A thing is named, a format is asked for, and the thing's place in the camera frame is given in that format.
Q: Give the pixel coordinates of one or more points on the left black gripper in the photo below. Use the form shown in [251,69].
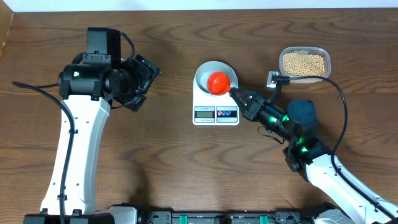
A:
[145,71]

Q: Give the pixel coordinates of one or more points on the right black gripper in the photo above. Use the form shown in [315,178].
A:
[257,102]

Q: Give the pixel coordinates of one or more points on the red measuring scoop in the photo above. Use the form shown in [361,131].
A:
[218,83]

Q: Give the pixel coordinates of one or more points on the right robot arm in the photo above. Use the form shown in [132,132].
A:
[312,159]

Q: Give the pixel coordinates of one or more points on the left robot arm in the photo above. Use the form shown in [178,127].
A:
[94,83]

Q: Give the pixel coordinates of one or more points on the white digital kitchen scale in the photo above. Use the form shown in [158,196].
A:
[213,110]

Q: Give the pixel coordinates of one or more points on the grey bowl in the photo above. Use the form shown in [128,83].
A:
[205,70]

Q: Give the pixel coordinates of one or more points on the clear plastic container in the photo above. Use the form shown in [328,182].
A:
[306,50]

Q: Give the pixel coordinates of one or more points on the soybeans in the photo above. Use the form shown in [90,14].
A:
[303,65]

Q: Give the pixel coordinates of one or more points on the black mounting rail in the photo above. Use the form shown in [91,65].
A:
[168,217]

